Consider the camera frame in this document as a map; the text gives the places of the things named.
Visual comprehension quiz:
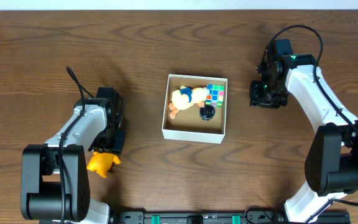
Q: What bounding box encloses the orange rubber dog toy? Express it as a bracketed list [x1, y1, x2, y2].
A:
[86, 152, 121, 178]

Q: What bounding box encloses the colourful puzzle cube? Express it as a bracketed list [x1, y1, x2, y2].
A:
[205, 84, 225, 108]

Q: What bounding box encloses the black round disc toy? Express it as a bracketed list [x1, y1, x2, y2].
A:
[199, 105, 216, 121]

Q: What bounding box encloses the yellow plush duck toy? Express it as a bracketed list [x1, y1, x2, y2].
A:
[168, 86, 209, 119]

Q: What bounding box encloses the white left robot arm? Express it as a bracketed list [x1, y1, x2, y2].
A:
[21, 97, 125, 223]

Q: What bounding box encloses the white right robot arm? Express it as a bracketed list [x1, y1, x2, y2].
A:
[250, 52, 358, 223]

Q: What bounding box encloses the white cardboard box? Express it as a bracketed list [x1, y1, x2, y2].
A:
[162, 74, 228, 144]

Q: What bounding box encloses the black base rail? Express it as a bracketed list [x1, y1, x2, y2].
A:
[108, 206, 351, 224]

